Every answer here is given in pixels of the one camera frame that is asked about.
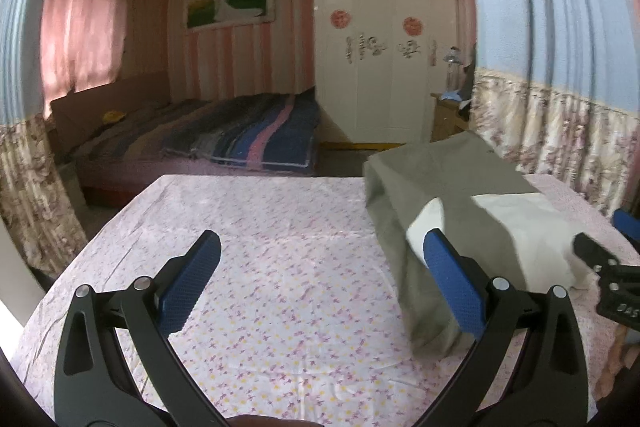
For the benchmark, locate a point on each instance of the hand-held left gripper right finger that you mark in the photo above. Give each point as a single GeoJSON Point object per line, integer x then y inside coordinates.
{"type": "Point", "coordinates": [452, 282]}

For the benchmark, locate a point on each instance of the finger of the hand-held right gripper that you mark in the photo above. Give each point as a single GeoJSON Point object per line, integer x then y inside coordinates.
{"type": "Point", "coordinates": [592, 252]}
{"type": "Point", "coordinates": [627, 227]}

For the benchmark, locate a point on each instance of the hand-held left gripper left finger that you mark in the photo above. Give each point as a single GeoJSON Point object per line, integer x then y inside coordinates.
{"type": "Point", "coordinates": [190, 277]}

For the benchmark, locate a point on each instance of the olive grey jacket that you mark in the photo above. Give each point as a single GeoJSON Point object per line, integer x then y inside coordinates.
{"type": "Point", "coordinates": [450, 177]}

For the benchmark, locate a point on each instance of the pink floral bedsheet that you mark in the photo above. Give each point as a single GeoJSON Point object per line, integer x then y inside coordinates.
{"type": "Point", "coordinates": [280, 287]}

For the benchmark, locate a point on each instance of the wooden nightstand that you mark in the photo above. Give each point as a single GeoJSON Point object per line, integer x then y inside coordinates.
{"type": "Point", "coordinates": [447, 122]}

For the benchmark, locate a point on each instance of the striped blanket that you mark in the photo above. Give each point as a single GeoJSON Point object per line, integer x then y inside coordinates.
{"type": "Point", "coordinates": [270, 132]}

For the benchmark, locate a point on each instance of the small yellow toy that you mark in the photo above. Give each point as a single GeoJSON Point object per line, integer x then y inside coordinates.
{"type": "Point", "coordinates": [113, 116]}

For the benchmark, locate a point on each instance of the light blue cloth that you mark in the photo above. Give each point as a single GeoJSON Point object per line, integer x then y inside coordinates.
{"type": "Point", "coordinates": [452, 96]}

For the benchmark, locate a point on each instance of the white wardrobe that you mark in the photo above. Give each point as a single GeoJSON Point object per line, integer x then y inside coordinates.
{"type": "Point", "coordinates": [380, 107]}

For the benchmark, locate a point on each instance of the bed with brown headboard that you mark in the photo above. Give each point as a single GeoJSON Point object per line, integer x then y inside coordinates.
{"type": "Point", "coordinates": [125, 92]}

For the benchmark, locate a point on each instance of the dark cloth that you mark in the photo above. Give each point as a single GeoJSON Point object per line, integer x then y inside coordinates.
{"type": "Point", "coordinates": [468, 79]}

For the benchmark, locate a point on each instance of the blue floral curtain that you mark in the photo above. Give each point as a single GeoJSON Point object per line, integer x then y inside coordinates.
{"type": "Point", "coordinates": [550, 7]}
{"type": "Point", "coordinates": [25, 157]}

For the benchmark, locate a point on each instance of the red round sticker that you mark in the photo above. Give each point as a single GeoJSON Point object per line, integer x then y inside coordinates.
{"type": "Point", "coordinates": [339, 18]}
{"type": "Point", "coordinates": [412, 25]}

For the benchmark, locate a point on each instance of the pink window curtain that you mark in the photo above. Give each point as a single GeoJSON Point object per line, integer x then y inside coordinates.
{"type": "Point", "coordinates": [80, 27]}

